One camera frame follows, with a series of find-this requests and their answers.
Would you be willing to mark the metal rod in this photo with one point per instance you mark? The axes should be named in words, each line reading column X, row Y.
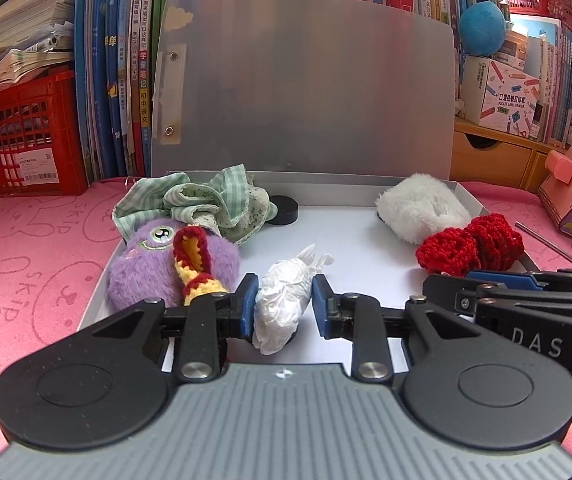
column 551, row 242

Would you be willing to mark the white printed carton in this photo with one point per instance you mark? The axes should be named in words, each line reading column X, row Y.
column 498, row 95

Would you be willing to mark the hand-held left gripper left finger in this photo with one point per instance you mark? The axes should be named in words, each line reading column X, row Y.
column 248, row 305

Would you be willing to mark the grey file box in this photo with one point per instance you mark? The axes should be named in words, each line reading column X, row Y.
column 346, row 240

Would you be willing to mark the wooden drawer organizer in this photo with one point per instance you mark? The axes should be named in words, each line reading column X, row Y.
column 496, row 160

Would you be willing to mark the stack of paper booklets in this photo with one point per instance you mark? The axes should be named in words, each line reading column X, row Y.
column 16, row 20

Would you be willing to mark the white plastic bag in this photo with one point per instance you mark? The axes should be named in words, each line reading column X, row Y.
column 281, row 300

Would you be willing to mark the red plastic crate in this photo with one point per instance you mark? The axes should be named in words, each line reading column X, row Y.
column 41, row 125

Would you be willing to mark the purple plush toy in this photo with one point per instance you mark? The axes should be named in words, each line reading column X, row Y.
column 136, row 270

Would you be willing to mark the small clear bottle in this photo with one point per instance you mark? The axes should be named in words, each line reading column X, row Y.
column 539, row 122

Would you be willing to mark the row of blue books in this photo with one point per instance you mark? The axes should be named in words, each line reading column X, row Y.
column 111, row 70

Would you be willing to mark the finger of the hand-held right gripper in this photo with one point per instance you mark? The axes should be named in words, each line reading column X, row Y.
column 448, row 292
column 496, row 276

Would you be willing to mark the white plush toy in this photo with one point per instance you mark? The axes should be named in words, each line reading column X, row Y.
column 416, row 210

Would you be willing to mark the blue ball plush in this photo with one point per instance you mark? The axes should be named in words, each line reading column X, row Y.
column 481, row 27

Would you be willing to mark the pink printed tablecloth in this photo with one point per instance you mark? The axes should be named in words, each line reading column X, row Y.
column 31, row 260

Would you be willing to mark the red crochet piece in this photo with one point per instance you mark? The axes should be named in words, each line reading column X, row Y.
column 466, row 245

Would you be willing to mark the yellow red crochet doll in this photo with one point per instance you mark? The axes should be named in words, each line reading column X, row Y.
column 191, row 255

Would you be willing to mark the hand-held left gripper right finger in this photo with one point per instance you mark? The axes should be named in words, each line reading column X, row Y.
column 321, row 305

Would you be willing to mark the green checked cloth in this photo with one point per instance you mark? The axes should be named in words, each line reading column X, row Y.
column 226, row 195

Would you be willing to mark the black round puck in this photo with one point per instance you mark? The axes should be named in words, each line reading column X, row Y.
column 286, row 210

